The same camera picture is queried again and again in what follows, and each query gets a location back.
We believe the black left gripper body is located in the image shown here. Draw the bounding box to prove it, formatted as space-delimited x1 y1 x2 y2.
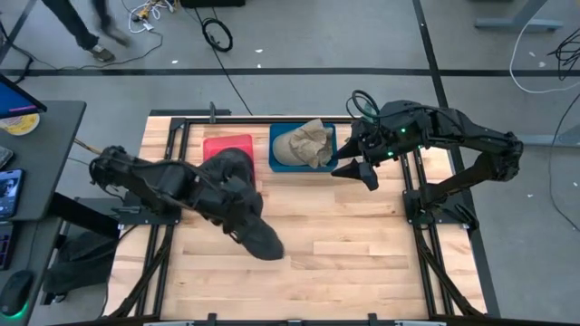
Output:
198 177 265 237

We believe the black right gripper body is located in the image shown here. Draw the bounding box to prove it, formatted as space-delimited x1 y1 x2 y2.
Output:
351 117 396 167

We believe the khaki cotton cap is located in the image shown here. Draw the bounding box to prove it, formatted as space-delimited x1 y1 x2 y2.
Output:
289 118 335 169

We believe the beige corduroy cap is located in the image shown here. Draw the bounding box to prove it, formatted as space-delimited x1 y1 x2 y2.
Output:
272 128 314 168

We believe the red tray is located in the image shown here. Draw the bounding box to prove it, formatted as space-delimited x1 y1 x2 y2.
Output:
202 133 257 191

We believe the blue tray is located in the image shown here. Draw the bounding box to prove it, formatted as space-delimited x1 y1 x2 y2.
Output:
268 121 339 174

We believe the black bag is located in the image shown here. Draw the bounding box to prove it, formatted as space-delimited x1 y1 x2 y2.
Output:
43 230 119 295

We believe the grey desk foot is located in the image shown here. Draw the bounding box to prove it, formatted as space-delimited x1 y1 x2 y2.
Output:
474 0 566 33
509 124 580 147

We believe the dark grey desk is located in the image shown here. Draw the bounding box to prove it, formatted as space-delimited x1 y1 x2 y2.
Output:
0 100 87 326

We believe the large black box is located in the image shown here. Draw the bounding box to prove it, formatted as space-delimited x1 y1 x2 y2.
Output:
179 0 247 9

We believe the smartphone with lit screen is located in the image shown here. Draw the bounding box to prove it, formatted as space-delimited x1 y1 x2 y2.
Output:
0 169 24 221

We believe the yellow round item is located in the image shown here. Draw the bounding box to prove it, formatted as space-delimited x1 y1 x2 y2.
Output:
0 112 41 137

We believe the black keyboard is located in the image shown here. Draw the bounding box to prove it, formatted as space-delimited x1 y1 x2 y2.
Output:
0 221 15 273

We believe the dark smartphone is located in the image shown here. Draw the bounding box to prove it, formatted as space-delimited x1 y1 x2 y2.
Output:
0 145 15 171

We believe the black computer mouse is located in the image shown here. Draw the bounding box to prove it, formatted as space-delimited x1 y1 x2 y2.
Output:
0 270 34 318

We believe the monitor with blue screen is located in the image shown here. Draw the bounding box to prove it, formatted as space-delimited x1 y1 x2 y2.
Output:
0 74 49 120

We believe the person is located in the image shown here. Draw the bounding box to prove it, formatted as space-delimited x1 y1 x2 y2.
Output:
41 0 131 63

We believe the black aluminium table frame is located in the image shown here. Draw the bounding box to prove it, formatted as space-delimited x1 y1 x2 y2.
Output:
103 115 488 326

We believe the black edge clamp mount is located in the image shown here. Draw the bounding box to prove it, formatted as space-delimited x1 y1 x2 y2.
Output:
149 101 232 124

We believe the long black floor cable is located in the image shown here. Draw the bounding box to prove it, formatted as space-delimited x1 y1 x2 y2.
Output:
193 6 254 116

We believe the white floor cable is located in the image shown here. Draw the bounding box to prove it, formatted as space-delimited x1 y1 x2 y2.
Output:
509 0 580 95

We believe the coiled black cable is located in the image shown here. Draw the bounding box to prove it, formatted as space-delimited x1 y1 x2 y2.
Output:
201 16 235 53

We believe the thin black floor cable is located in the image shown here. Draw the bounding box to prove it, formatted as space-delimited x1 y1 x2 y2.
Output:
0 20 164 85

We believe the white cable bundle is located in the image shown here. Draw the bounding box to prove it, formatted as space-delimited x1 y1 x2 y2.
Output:
126 0 178 34

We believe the black cable bundle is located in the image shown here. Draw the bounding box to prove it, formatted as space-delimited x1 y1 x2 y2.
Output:
546 26 580 82

